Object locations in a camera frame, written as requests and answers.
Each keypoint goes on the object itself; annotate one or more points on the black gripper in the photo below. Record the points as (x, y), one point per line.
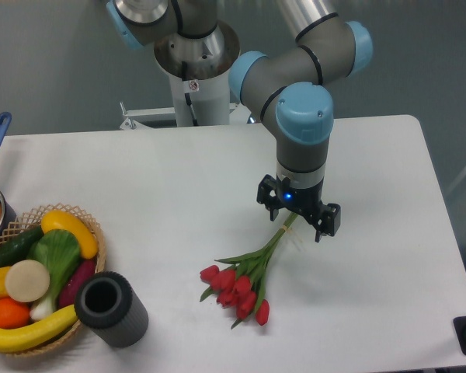
(276, 194)

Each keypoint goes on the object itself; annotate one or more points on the red tulip bouquet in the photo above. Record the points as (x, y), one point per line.
(240, 282)

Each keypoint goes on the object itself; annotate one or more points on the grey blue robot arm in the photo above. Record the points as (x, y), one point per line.
(286, 94)

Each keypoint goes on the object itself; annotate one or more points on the dark grey ribbed vase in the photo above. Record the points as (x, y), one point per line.
(108, 305)

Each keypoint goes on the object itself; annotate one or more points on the purple sweet potato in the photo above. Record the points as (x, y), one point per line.
(68, 293)

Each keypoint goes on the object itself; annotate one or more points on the green bok choy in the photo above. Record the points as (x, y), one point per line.
(59, 251)

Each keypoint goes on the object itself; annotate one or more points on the woven wicker basket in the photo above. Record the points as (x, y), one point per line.
(32, 219)

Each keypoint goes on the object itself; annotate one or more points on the beige round disc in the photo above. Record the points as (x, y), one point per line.
(27, 281)

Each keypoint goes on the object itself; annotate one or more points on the green cucumber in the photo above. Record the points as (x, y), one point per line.
(17, 248)

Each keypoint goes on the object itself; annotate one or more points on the orange fruit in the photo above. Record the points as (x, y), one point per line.
(13, 314)

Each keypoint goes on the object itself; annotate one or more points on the yellow banana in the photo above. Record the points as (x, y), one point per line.
(31, 336)

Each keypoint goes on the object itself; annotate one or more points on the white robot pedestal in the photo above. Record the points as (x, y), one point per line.
(198, 71)

